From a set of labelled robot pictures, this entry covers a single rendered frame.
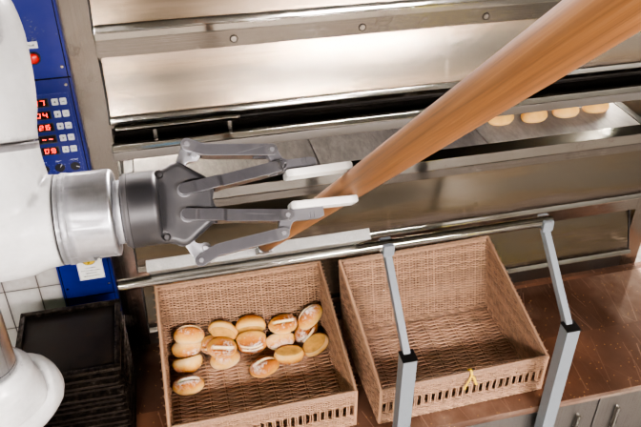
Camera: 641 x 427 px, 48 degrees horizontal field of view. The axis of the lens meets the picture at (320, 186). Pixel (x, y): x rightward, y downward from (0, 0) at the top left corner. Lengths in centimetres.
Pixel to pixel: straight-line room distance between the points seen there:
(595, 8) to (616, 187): 244
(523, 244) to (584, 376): 51
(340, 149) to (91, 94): 82
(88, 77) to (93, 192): 131
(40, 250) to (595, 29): 53
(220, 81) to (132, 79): 24
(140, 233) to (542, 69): 45
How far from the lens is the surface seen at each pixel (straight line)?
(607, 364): 262
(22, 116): 71
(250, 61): 202
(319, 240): 176
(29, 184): 71
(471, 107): 43
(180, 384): 234
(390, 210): 238
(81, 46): 197
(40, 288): 240
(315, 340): 242
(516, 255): 272
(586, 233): 284
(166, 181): 73
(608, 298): 287
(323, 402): 216
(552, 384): 228
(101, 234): 70
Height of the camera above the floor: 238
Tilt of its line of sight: 34 degrees down
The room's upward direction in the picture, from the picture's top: straight up
